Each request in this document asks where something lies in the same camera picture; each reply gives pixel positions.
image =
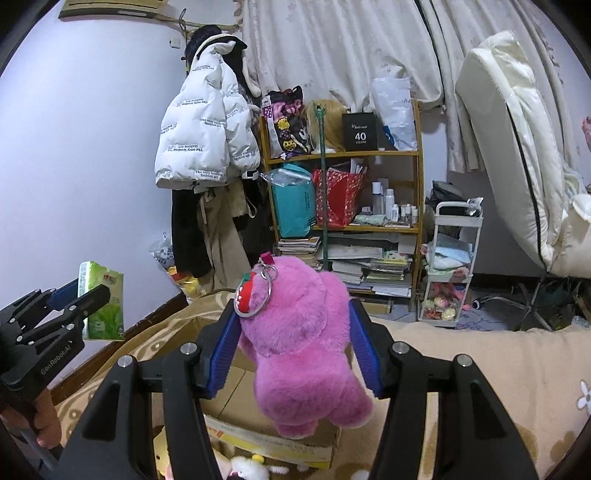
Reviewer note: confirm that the person's left hand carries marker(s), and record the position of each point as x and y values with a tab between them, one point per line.
45	420

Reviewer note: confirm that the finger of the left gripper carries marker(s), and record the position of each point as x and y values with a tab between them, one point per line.
54	299
72	316

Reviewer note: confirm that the black box with 40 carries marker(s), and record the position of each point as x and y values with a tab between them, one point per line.
360	131

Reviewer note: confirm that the green pole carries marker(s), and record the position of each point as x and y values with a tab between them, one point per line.
320	116

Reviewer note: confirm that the green tissue pack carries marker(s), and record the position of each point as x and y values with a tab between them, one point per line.
107	323

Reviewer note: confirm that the red gift bag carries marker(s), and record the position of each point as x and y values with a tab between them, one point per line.
344	189

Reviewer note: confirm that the beige coat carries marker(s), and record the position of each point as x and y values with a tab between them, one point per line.
218	209

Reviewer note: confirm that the white puffer jacket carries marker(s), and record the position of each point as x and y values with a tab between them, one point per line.
206	138

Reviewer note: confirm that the teal bag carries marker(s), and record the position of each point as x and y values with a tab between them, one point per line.
293	200

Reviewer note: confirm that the wooden bookshelf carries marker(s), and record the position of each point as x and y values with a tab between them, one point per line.
416	184

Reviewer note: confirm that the stack of books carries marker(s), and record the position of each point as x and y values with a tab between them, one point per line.
370	263

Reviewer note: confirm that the beige curtain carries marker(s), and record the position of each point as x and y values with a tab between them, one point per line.
334	49

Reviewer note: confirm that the pink plush bear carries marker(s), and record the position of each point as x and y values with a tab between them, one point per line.
296	330

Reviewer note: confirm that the white fluffy plush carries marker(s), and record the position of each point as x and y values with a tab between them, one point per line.
246	468

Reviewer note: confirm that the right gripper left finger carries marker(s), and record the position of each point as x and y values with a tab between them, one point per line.
112	439

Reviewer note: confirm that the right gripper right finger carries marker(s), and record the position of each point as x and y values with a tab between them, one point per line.
476	437

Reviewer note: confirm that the cardboard box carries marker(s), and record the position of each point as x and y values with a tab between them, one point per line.
234	418

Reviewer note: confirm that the white rolling cart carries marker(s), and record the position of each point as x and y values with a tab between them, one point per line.
450	261

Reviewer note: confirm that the beige patterned blanket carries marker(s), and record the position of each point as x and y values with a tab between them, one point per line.
332	377

